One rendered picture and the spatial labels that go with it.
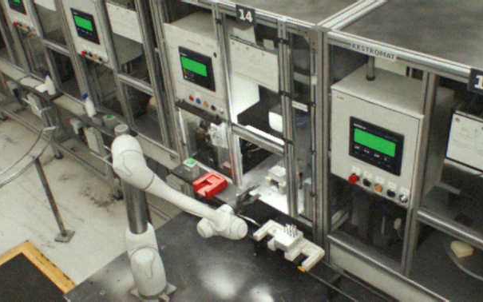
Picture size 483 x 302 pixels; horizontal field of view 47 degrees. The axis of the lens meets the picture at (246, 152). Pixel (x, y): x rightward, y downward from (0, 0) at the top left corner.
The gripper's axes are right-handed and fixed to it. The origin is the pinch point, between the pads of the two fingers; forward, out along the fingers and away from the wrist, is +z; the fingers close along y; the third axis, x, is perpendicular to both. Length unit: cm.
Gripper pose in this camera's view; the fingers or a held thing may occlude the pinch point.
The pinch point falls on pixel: (255, 191)
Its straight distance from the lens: 306.9
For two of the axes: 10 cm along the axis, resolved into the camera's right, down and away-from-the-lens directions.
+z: 6.9, -4.7, 5.6
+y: -0.8, -8.1, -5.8
